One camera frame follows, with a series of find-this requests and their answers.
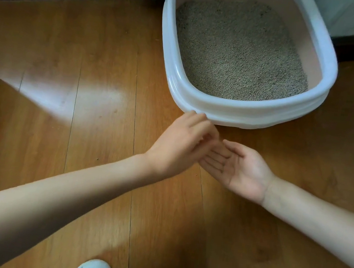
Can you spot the person's right hand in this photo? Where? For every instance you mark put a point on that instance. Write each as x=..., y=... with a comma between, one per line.
x=246, y=175

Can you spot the person's right forearm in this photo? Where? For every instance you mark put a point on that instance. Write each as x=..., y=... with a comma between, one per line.
x=322, y=221

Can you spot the person's left forearm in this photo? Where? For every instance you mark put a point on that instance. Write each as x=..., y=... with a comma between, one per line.
x=38, y=208

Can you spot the white oval litter box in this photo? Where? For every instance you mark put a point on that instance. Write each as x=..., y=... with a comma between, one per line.
x=249, y=113

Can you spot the person's left hand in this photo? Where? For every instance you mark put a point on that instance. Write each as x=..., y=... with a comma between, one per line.
x=178, y=149

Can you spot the grey cat litter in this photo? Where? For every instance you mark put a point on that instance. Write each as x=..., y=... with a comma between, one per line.
x=235, y=48

